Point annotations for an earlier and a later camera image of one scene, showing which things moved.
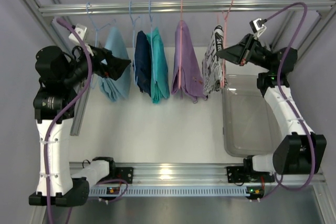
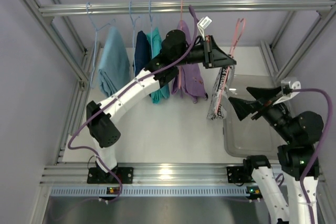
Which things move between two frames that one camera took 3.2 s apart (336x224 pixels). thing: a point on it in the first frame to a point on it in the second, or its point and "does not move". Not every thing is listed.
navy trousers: [142, 63] does not move
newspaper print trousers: [213, 78] to [217, 109]
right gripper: [248, 49] to [261, 107]
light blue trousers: [115, 90] does not move
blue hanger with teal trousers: [151, 40] does not move
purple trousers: [187, 76] does not move
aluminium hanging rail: [68, 10] does not move
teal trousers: [159, 75] does not move
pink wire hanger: [223, 85] to [241, 23]
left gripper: [105, 63] to [207, 54]
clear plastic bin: [251, 128] does not move
